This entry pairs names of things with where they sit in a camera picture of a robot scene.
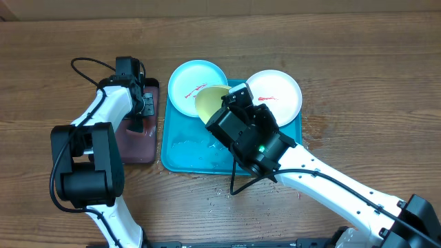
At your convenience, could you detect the yellow green plate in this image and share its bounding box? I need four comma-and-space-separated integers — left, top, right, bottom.
195, 85, 231, 124

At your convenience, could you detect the light blue plate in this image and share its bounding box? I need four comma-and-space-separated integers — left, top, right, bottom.
168, 60, 227, 117

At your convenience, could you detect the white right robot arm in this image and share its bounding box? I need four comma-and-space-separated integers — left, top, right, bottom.
195, 83, 440, 247

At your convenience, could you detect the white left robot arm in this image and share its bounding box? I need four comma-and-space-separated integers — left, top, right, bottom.
49, 56, 158, 247

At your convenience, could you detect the dark red water tray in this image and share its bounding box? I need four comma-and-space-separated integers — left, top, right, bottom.
116, 78, 159, 164

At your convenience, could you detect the teal plastic tray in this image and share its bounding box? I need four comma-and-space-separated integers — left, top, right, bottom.
161, 97, 302, 174

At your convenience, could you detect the pink white plate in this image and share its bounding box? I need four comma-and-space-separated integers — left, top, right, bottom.
246, 70, 302, 127

